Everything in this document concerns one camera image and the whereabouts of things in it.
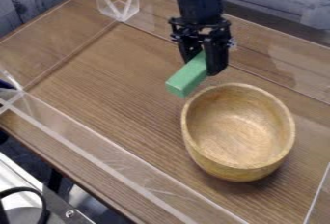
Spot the grey metal plate with screw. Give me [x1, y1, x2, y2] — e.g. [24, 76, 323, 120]
[42, 187, 94, 224]

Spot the clear acrylic corner bracket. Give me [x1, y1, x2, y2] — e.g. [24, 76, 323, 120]
[96, 0, 139, 22]

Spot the clear acrylic front barrier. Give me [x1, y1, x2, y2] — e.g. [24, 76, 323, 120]
[0, 70, 248, 224]

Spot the green rectangular block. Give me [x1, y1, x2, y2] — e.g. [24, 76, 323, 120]
[164, 52, 207, 98]

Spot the brown wooden bowl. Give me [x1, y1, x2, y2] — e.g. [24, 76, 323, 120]
[180, 83, 296, 182]

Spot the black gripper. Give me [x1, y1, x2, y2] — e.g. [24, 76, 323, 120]
[168, 0, 233, 76]

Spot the black cable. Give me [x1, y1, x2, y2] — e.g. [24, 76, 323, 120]
[0, 186, 52, 224]

